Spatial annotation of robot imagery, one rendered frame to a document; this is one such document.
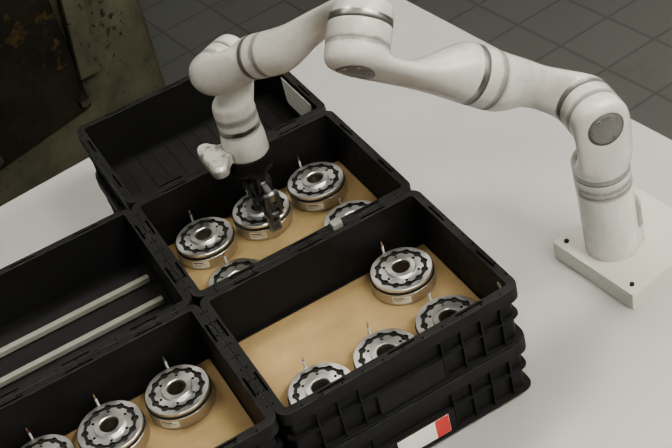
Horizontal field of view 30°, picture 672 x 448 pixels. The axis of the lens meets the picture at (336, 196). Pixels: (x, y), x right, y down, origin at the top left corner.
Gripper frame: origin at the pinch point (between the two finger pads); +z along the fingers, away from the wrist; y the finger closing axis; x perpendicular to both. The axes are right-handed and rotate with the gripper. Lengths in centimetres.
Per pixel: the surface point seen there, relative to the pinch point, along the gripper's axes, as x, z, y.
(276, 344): 11.2, 3.7, -25.7
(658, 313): -46, 17, -46
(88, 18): -7, 40, 171
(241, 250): 6.7, 3.5, -1.4
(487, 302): -15, -6, -48
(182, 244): 15.1, 0.6, 3.7
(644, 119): -130, 86, 71
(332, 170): -14.5, 0.3, 3.5
